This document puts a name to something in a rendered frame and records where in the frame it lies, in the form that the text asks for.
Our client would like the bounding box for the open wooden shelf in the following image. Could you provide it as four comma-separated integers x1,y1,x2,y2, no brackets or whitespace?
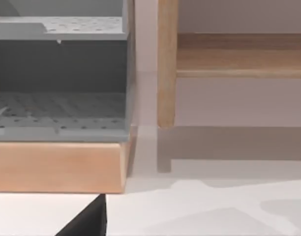
157,0,301,129

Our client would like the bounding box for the pale wooden drawer front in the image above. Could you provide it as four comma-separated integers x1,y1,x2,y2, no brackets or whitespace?
0,134,137,194

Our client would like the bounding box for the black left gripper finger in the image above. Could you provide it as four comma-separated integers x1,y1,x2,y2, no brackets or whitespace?
54,193,108,236

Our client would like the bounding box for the grey pierced drawer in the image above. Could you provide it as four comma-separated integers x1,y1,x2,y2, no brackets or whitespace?
0,0,136,143

